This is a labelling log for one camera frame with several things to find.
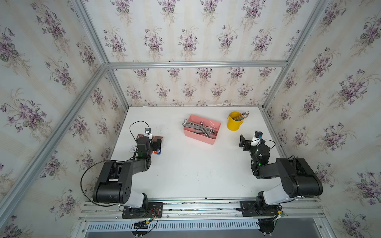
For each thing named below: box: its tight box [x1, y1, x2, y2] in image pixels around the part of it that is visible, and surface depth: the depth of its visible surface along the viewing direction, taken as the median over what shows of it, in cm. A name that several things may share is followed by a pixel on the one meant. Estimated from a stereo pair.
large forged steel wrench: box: [181, 119, 216, 133], surface depth 104 cm
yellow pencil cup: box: [226, 111, 244, 132], surface depth 106 cm
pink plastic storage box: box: [183, 114, 222, 145], surface depth 106 cm
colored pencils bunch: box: [233, 110, 250, 121], surface depth 95 cm
